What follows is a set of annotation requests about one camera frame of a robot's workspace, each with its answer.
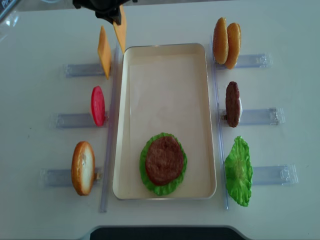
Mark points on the standing red tomato slice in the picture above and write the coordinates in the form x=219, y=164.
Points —
x=98, y=106

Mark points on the clear holder under tomato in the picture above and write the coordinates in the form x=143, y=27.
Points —
x=71, y=121

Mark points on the green lettuce leaf on tray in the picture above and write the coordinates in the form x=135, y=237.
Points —
x=163, y=189

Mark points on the clear holder under lettuce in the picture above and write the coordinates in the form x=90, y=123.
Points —
x=283, y=175

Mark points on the clear holder under bread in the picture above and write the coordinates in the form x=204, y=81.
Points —
x=55, y=178

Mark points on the right clear acrylic rail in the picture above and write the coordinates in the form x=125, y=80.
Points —
x=219, y=131

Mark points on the clear holder under patty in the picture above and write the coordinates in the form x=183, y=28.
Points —
x=268, y=116

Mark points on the clear holder under cheese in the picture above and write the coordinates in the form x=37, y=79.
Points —
x=83, y=70

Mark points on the orange cheese slice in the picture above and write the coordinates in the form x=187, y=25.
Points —
x=121, y=29
x=104, y=52

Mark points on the black base panel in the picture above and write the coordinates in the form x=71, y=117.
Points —
x=165, y=233

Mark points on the standing brown meat patty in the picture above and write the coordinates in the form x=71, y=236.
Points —
x=232, y=104

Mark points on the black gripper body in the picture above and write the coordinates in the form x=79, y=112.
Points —
x=108, y=10

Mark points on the clear acrylic rail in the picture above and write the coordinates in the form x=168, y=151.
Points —
x=110, y=134
x=219, y=131

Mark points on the standing orange cheese slice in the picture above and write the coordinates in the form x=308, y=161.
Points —
x=104, y=52

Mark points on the left clear acrylic rail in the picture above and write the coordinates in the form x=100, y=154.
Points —
x=110, y=134

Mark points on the cream rectangular serving tray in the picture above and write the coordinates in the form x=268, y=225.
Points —
x=164, y=89

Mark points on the brown meat patty on tray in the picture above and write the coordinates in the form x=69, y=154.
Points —
x=164, y=160

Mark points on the standing green lettuce leaf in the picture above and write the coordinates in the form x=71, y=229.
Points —
x=239, y=172

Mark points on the clear holder under buns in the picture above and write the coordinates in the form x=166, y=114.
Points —
x=260, y=60

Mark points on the standing orange bun slice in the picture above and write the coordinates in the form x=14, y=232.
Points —
x=234, y=44

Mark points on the standing golden bun top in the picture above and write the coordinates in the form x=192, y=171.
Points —
x=220, y=41

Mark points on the standing white-faced bread slice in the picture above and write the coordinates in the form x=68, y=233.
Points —
x=83, y=168

